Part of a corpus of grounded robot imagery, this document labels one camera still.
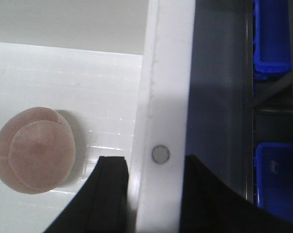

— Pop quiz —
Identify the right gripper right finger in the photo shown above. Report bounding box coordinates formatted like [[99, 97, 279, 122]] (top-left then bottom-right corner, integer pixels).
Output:
[[179, 155, 293, 233]]

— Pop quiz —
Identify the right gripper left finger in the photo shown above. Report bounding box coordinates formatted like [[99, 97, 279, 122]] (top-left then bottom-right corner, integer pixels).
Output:
[[45, 156, 129, 233]]

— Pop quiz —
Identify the pink plush football toy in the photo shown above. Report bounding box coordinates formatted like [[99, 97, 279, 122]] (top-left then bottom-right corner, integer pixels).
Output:
[[0, 107, 76, 194]]

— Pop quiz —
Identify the white plastic tote crate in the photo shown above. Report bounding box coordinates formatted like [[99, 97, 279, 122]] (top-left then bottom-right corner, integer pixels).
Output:
[[0, 0, 195, 233]]

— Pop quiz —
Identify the blue bin lower right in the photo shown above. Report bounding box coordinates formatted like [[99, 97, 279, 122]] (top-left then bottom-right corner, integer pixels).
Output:
[[254, 142, 293, 224]]

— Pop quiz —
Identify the blue bin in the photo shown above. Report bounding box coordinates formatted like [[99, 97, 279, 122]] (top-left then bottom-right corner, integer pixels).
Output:
[[253, 0, 292, 80], [254, 142, 293, 224]]

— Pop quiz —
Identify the blue bin upper right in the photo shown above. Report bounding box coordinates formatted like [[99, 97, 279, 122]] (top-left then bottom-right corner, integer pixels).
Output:
[[253, 0, 292, 80]]

